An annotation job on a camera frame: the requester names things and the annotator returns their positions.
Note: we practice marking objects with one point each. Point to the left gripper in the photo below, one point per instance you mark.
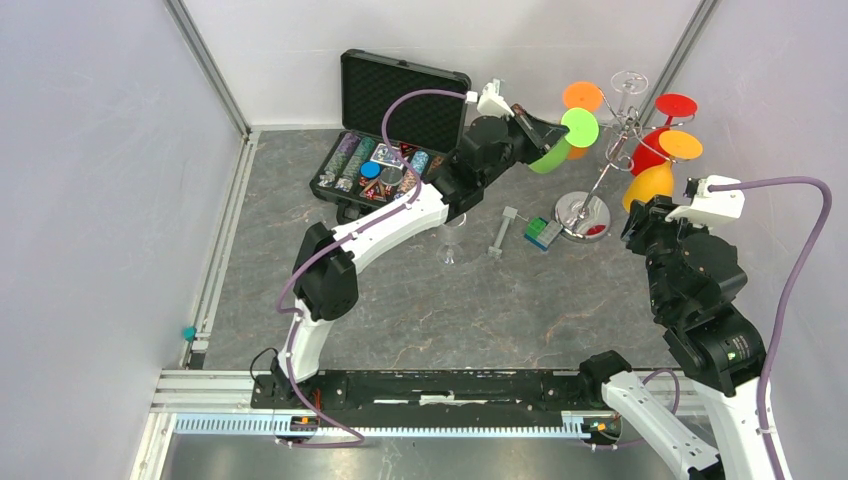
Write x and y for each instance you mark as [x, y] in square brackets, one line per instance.
[536, 133]

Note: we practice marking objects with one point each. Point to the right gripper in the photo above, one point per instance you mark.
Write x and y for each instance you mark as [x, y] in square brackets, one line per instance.
[646, 216]

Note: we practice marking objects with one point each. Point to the green wine glass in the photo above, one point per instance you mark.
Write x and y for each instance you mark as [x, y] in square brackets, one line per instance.
[582, 130]

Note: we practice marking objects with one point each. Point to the orange wine glass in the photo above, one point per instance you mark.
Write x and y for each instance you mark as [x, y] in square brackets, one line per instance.
[585, 95]

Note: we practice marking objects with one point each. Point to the clear wine glass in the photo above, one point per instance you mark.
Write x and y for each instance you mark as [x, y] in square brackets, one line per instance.
[450, 234]
[629, 84]

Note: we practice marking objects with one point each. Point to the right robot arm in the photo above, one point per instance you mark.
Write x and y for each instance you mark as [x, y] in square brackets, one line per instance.
[693, 278]

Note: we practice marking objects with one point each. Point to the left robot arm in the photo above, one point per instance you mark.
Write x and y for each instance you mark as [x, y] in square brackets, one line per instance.
[324, 281]

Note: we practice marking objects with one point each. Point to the chrome wine glass rack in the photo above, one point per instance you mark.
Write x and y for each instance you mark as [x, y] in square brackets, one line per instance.
[585, 216]

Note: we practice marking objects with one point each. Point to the yellow wine glass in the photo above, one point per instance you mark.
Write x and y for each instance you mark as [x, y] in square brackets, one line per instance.
[674, 146]

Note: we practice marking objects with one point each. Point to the red wine glass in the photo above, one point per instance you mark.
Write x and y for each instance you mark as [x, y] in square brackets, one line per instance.
[678, 109]

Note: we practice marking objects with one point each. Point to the grey plastic bar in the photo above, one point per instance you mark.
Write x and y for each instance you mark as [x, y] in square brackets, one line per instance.
[508, 216]

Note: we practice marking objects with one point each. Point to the green blue toy bricks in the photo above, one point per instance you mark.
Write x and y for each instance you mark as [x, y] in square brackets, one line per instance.
[542, 233]

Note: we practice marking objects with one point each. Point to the grey round puck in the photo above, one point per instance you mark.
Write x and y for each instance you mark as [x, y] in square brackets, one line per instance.
[391, 176]

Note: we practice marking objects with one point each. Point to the playing card deck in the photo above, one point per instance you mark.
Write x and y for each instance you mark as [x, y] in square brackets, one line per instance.
[386, 155]

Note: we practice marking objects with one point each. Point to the blue dealer chip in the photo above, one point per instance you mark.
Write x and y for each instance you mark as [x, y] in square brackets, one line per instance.
[370, 170]

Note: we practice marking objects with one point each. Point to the black poker chip case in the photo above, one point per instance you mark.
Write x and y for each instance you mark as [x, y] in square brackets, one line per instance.
[393, 101]

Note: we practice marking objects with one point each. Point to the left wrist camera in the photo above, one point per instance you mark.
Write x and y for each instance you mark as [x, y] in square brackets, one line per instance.
[489, 101]

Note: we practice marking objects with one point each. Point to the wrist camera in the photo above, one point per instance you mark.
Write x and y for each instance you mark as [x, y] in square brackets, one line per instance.
[716, 201]
[489, 101]

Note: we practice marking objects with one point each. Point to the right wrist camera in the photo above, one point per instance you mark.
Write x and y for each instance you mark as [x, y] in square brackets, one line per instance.
[716, 201]

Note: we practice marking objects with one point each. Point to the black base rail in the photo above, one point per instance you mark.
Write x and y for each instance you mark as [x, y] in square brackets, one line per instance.
[449, 399]

